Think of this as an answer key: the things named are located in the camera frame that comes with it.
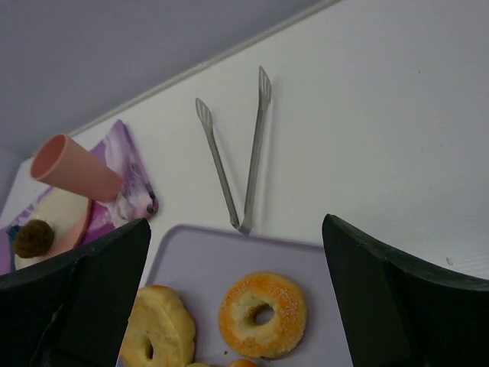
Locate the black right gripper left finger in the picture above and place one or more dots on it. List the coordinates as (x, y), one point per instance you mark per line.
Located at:
(73, 309)

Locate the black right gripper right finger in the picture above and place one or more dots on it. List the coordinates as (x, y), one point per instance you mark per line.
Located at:
(400, 310)

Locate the brown chocolate pastry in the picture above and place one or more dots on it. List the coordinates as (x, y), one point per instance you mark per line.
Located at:
(34, 239)

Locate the metal serving tongs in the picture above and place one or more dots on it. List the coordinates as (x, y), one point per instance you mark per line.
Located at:
(205, 116)

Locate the cream and pink plate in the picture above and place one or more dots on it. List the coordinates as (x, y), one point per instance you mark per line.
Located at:
(67, 214)

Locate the blue spoon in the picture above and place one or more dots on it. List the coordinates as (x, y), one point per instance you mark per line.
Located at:
(12, 233)

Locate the small round yellow muffin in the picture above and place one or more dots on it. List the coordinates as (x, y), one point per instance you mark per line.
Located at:
(198, 364)

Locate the lilac plastic tray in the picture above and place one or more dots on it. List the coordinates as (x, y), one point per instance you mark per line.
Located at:
(201, 264)

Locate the pink plastic cup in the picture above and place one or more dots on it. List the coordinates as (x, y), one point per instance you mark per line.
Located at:
(64, 164)

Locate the sugared orange donut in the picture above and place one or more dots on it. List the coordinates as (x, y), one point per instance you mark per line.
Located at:
(263, 315)

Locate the glossy orange bun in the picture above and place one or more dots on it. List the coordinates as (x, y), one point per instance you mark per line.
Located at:
(242, 363)

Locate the purple floral placemat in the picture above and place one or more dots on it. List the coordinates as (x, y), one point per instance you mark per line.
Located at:
(117, 151)

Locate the pale twisted ring bread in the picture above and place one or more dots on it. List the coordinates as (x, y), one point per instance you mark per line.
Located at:
(160, 330)

